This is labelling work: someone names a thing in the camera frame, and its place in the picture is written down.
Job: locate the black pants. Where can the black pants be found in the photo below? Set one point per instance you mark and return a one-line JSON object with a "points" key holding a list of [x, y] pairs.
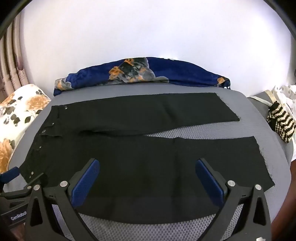
{"points": [[138, 157]]}

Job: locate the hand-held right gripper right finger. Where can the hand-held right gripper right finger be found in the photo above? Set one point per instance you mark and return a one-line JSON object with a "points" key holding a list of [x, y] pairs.
{"points": [[208, 184]]}

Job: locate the person's leg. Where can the person's leg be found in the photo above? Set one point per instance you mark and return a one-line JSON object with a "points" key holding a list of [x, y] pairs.
{"points": [[284, 229]]}

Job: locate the beige patterned curtain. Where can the beige patterned curtain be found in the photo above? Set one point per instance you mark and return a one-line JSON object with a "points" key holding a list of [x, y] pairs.
{"points": [[13, 58]]}

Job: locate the white orange floral pillow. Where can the white orange floral pillow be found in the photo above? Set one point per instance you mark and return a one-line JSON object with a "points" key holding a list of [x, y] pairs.
{"points": [[20, 109]]}

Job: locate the white dotted cloth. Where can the white dotted cloth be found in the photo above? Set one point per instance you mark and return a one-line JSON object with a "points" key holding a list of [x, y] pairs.
{"points": [[286, 92]]}

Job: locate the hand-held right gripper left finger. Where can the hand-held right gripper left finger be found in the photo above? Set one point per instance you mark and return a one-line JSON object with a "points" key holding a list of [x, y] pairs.
{"points": [[85, 185]]}

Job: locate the grey mesh mattress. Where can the grey mesh mattress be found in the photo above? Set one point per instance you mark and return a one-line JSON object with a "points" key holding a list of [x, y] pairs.
{"points": [[148, 229]]}

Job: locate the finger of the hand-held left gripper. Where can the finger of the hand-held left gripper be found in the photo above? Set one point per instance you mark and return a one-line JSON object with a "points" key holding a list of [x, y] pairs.
{"points": [[18, 192], [9, 175]]}

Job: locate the blue floral blanket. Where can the blue floral blanket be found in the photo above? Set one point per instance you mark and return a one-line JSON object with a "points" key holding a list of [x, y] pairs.
{"points": [[185, 71]]}

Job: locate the black cream striped knit bag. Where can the black cream striped knit bag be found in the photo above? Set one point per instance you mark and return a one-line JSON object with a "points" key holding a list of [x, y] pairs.
{"points": [[282, 122]]}

